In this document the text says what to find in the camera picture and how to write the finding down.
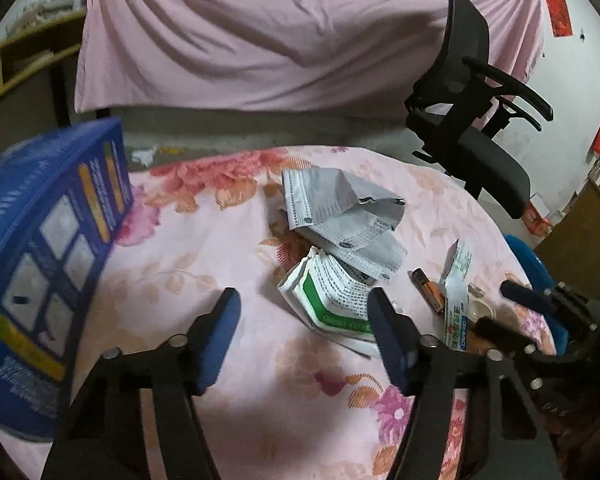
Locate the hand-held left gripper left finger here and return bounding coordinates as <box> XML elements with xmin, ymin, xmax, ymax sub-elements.
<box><xmin>40</xmin><ymin>287</ymin><xmax>242</xmax><ymax>480</ymax></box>

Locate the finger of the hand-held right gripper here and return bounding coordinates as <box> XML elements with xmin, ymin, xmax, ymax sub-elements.
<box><xmin>500</xmin><ymin>280</ymin><xmax>598</xmax><ymax>331</ymax></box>
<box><xmin>472</xmin><ymin>316</ymin><xmax>581</xmax><ymax>391</ymax></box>

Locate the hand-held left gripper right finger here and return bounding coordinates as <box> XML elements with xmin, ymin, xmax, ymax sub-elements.
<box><xmin>366</xmin><ymin>287</ymin><xmax>563</xmax><ymax>480</ymax></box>

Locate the small white plastic cup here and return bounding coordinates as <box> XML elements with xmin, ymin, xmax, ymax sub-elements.
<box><xmin>466</xmin><ymin>282</ymin><xmax>496</xmax><ymax>323</ymax></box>

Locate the small white tube packet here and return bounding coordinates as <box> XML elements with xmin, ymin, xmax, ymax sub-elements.
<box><xmin>439</xmin><ymin>239</ymin><xmax>473</xmax><ymax>351</ymax></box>

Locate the white and green carton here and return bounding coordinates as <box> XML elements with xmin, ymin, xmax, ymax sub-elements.
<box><xmin>277</xmin><ymin>246</ymin><xmax>381</xmax><ymax>358</ymax></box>

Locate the blue cardboard box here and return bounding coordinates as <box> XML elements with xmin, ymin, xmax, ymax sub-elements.
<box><xmin>0</xmin><ymin>116</ymin><xmax>133</xmax><ymax>442</ymax></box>

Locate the blue plastic basin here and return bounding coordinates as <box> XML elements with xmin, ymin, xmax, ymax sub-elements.
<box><xmin>503</xmin><ymin>235</ymin><xmax>573</xmax><ymax>356</ymax></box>

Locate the brown wooden cabinet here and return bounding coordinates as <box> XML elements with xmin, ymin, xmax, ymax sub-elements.
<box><xmin>532</xmin><ymin>160</ymin><xmax>600</xmax><ymax>301</ymax></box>

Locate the floral pink blanket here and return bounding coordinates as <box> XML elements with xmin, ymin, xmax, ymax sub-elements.
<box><xmin>0</xmin><ymin>145</ymin><xmax>556</xmax><ymax>480</ymax></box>

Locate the black office chair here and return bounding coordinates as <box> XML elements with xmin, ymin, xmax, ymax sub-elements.
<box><xmin>404</xmin><ymin>0</ymin><xmax>554</xmax><ymax>220</ymax></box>

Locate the white paper scrap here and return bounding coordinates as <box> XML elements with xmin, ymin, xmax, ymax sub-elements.
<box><xmin>129</xmin><ymin>146</ymin><xmax>157</xmax><ymax>167</ymax></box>

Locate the pink hanging sheet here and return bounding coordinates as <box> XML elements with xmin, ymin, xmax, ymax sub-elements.
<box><xmin>74</xmin><ymin>0</ymin><xmax>546</xmax><ymax>123</ymax></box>

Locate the wooden shelf unit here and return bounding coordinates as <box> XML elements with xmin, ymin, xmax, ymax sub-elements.
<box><xmin>0</xmin><ymin>7</ymin><xmax>88</xmax><ymax>121</ymax></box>

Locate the red paper wall poster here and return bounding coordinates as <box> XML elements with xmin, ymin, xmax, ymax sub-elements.
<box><xmin>543</xmin><ymin>0</ymin><xmax>574</xmax><ymax>37</ymax></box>

